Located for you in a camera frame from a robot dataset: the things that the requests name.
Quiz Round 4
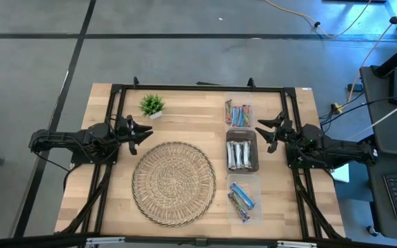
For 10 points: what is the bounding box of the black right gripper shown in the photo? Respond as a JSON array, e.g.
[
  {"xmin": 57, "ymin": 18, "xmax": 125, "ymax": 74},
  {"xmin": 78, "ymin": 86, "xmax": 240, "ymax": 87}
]
[{"xmin": 255, "ymin": 112, "xmax": 295, "ymax": 146}]

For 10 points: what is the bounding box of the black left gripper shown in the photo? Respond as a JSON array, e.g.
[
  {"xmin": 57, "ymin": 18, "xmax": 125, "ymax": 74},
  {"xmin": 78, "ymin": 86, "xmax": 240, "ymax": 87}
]
[{"xmin": 115, "ymin": 114, "xmax": 154, "ymax": 146}]

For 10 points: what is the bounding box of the silver granola bar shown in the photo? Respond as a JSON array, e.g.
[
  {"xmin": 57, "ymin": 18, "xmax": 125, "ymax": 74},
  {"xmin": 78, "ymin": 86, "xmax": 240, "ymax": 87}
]
[
  {"xmin": 233, "ymin": 141, "xmax": 241, "ymax": 169},
  {"xmin": 243, "ymin": 140, "xmax": 253, "ymax": 169},
  {"xmin": 226, "ymin": 141, "xmax": 235, "ymax": 170}
]

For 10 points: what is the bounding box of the brown green granola bar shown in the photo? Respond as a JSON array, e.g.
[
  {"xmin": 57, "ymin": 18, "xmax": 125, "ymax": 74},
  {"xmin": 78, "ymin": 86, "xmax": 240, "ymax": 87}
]
[{"xmin": 225, "ymin": 99, "xmax": 233, "ymax": 125}]

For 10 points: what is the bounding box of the bright blue granola bar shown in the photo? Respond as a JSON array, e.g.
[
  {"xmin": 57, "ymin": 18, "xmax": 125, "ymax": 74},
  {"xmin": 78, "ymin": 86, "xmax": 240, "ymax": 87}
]
[{"xmin": 230, "ymin": 181, "xmax": 256, "ymax": 210}]

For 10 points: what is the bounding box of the dark purple granola bar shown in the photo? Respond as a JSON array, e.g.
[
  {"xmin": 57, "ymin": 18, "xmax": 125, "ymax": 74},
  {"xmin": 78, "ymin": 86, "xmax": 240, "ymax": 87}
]
[{"xmin": 227, "ymin": 191, "xmax": 252, "ymax": 223}]

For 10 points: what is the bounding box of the green plant in white pot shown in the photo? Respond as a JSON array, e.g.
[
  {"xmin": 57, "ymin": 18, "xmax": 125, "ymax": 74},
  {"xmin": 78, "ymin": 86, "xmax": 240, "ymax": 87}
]
[{"xmin": 139, "ymin": 93, "xmax": 166, "ymax": 121}]

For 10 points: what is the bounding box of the clear plastic bin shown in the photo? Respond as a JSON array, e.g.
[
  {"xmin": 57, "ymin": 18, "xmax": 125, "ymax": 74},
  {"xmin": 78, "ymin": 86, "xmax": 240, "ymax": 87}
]
[
  {"xmin": 223, "ymin": 91, "xmax": 255, "ymax": 130},
  {"xmin": 226, "ymin": 173, "xmax": 263, "ymax": 225}
]

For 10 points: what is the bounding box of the round woven wicker placemat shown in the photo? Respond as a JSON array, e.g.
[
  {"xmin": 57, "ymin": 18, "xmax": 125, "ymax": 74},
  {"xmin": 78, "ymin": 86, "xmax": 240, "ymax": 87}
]
[{"xmin": 131, "ymin": 141, "xmax": 217, "ymax": 228}]

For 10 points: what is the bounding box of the white paper sheet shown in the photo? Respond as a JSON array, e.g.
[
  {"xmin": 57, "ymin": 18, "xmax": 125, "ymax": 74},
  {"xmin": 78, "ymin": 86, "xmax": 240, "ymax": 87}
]
[{"xmin": 331, "ymin": 163, "xmax": 350, "ymax": 183}]

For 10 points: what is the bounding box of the black side desk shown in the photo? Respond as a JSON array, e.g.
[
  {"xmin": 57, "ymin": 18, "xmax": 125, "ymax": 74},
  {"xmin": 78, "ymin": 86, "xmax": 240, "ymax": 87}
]
[{"xmin": 359, "ymin": 65, "xmax": 397, "ymax": 238}]

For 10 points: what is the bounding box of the black desk pole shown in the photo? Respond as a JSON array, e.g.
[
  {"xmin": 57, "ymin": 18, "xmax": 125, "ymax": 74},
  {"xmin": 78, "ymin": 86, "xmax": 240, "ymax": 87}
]
[{"xmin": 372, "ymin": 44, "xmax": 397, "ymax": 79}]

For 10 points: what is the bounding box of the black metal crossbeam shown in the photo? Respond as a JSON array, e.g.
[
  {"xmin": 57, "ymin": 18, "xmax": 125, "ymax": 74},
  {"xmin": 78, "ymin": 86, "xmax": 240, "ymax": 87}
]
[{"xmin": 0, "ymin": 233, "xmax": 397, "ymax": 248}]

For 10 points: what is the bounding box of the black aluminium table frame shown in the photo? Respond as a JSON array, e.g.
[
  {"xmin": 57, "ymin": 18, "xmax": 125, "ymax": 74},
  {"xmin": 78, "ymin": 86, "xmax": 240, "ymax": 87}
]
[{"xmin": 55, "ymin": 76, "xmax": 346, "ymax": 242}]

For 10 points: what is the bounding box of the black floor cable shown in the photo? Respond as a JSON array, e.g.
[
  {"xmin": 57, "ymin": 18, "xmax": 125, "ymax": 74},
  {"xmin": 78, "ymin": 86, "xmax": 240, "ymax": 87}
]
[{"xmin": 318, "ymin": 92, "xmax": 397, "ymax": 127}]

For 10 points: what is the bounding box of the white cable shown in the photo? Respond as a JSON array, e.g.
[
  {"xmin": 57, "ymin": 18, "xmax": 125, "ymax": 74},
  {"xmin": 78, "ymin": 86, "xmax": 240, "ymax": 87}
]
[{"xmin": 355, "ymin": 103, "xmax": 397, "ymax": 141}]

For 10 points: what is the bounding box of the yellow floor cable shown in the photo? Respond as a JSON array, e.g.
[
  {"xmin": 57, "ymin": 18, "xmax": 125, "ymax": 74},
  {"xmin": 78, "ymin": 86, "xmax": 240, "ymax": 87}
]
[{"xmin": 263, "ymin": 0, "xmax": 374, "ymax": 38}]

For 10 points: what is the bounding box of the cream floor cable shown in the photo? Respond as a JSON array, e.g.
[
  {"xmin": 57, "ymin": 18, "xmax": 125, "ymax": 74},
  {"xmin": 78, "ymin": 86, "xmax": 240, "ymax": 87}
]
[{"xmin": 348, "ymin": 0, "xmax": 397, "ymax": 104}]

